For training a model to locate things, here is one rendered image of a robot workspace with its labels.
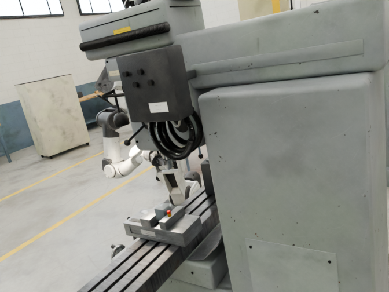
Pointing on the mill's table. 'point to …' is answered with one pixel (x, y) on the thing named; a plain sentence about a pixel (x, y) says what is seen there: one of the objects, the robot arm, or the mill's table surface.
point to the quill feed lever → (138, 132)
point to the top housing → (125, 24)
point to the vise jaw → (149, 218)
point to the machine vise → (166, 227)
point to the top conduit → (126, 36)
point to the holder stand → (207, 177)
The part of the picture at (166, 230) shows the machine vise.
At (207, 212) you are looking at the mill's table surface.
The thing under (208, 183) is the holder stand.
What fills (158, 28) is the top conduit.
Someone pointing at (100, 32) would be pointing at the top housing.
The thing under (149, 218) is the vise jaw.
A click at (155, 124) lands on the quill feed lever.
